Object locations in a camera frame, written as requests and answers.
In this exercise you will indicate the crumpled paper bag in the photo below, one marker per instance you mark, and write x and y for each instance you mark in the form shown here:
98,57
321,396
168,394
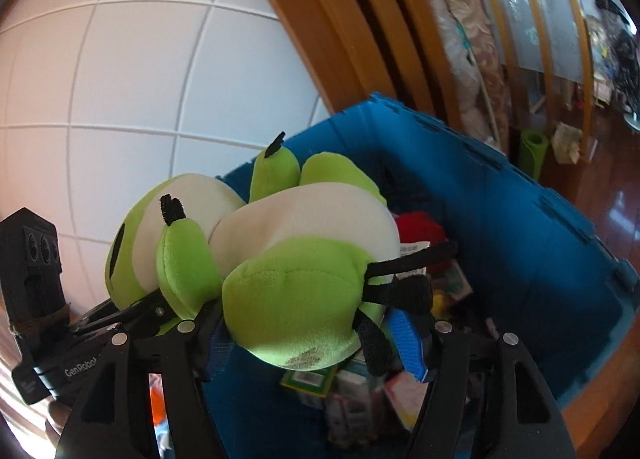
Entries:
565,141

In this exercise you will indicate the white boxes in crate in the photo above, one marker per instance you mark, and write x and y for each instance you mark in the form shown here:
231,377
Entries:
350,404

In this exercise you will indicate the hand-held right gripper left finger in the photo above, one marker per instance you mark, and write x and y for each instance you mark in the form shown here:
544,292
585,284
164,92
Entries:
190,339

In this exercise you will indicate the patterned rolled mattress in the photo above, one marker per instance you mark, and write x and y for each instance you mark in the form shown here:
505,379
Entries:
460,39

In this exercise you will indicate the pink packet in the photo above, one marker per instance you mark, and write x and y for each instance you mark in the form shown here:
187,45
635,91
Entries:
405,399

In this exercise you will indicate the orange white cloth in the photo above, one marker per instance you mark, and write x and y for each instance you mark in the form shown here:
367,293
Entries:
157,414

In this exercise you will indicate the person's left hand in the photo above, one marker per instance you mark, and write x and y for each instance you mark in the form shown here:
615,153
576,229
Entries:
62,416

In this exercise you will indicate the green frog plush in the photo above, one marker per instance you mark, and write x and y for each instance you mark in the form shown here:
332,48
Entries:
300,249

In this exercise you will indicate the yellow duck plush green hood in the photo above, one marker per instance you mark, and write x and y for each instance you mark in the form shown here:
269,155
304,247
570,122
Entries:
440,303

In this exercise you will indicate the frosted glass sliding door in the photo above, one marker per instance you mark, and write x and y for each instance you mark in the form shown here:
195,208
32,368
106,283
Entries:
530,4

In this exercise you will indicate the wooden door frame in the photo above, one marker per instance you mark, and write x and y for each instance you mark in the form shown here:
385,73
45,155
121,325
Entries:
325,14

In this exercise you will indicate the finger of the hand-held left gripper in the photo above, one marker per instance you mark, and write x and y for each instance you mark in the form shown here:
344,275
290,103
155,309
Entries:
157,311
107,310

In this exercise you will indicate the blue storage crate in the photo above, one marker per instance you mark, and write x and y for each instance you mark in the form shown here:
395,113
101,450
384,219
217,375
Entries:
500,239

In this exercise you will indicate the green white small box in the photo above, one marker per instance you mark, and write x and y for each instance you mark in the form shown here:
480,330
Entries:
307,381

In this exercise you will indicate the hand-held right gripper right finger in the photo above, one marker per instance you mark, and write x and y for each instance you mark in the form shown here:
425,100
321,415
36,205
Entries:
410,344

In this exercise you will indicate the pink pig plush red dress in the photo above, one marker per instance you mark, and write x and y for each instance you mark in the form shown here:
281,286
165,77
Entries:
417,226

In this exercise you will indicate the dark clutter pile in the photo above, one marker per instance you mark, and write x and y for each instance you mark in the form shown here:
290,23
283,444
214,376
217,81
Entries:
620,49

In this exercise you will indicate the green rolled mat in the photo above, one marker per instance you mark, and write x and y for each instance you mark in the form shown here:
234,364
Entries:
532,156

